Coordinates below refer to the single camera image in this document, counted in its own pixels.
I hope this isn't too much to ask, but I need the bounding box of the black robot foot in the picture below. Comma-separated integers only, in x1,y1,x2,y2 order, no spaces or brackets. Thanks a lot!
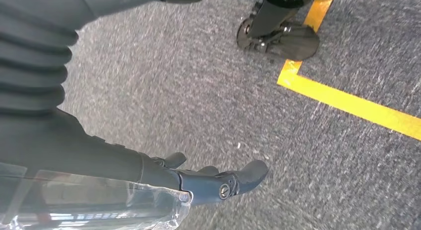
236,0,340,62

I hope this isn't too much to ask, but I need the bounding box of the yellow floor tape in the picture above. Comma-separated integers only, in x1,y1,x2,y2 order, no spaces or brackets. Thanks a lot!
277,0,421,141

